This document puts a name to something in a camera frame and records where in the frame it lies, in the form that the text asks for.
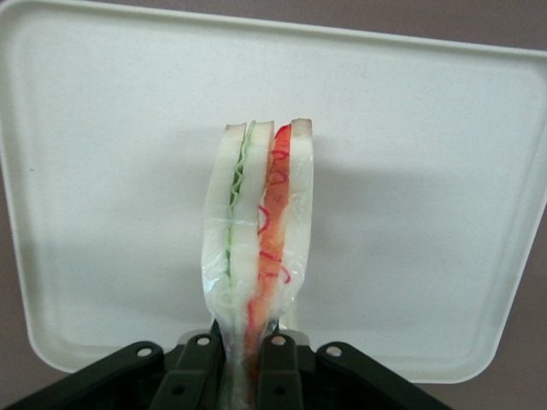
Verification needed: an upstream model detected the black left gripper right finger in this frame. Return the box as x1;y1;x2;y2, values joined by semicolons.
255;334;305;410

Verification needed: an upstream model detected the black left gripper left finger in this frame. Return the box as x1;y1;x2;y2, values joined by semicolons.
149;332;226;410

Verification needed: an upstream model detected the plastic-wrapped sandwich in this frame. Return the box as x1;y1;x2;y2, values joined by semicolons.
199;116;318;410

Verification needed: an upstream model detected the white plastic tray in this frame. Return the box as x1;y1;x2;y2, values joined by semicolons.
0;0;547;386

